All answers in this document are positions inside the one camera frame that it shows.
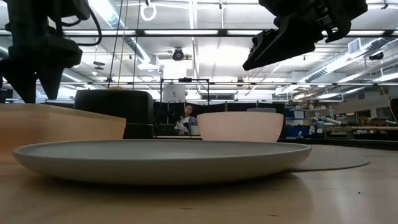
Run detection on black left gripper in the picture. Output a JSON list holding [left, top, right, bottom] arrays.
[[0, 30, 83, 104]]

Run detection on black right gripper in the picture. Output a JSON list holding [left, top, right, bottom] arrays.
[[242, 0, 368, 72]]

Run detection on grey ceramic plate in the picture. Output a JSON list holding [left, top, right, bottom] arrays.
[[12, 139, 313, 187]]

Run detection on thin black horizontal bar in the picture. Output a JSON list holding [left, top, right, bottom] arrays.
[[35, 81, 398, 86]]

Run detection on black beam with light strips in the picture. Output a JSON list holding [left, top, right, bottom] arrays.
[[0, 29, 398, 39]]

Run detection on black toaster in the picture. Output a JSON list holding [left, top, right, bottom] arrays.
[[73, 89, 155, 139]]

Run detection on blue storage bins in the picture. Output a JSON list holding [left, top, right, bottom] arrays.
[[284, 109, 312, 138]]

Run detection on wooden background table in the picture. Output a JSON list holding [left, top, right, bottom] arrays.
[[323, 125, 398, 131]]

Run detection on person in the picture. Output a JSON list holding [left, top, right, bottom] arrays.
[[174, 104, 199, 136]]

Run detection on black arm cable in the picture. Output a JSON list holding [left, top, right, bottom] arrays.
[[58, 0, 103, 47]]

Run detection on black hanging cable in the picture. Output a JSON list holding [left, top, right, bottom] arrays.
[[132, 0, 140, 91], [107, 0, 124, 90]]

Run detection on black overhead camera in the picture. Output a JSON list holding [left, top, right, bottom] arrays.
[[172, 47, 185, 62]]

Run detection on white cable ring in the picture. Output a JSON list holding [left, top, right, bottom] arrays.
[[140, 2, 157, 22]]

